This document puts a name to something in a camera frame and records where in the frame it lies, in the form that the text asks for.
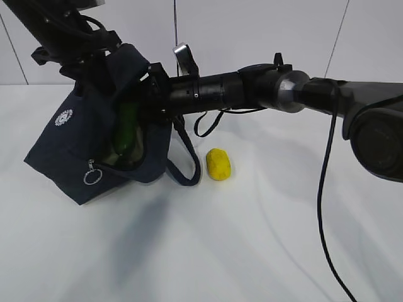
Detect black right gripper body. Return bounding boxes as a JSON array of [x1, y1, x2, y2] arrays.
[[135, 62, 173, 123]]

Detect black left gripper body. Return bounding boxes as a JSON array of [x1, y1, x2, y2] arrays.
[[30, 30, 122, 94]]

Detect green cucumber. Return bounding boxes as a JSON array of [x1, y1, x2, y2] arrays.
[[113, 102, 138, 156]]

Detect dark navy lunch bag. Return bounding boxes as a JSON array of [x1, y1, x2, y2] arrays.
[[25, 44, 202, 204]]

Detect yellow lemon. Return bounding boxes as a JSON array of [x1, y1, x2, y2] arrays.
[[206, 148, 232, 181]]

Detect green lidded glass container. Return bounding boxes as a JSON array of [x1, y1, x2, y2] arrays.
[[100, 126, 145, 167]]

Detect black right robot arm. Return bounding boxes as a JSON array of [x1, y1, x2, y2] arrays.
[[139, 53, 402, 182]]

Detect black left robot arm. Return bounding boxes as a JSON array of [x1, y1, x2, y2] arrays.
[[4, 1, 122, 95]]

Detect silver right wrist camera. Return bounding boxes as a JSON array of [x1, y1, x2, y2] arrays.
[[173, 43, 199, 76]]

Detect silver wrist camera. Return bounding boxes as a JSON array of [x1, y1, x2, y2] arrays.
[[173, 43, 199, 76], [72, 0, 106, 10]]

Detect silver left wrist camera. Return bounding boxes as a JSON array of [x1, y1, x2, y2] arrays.
[[72, 0, 106, 10]]

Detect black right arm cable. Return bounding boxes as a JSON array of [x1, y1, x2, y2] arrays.
[[316, 81, 358, 302]]

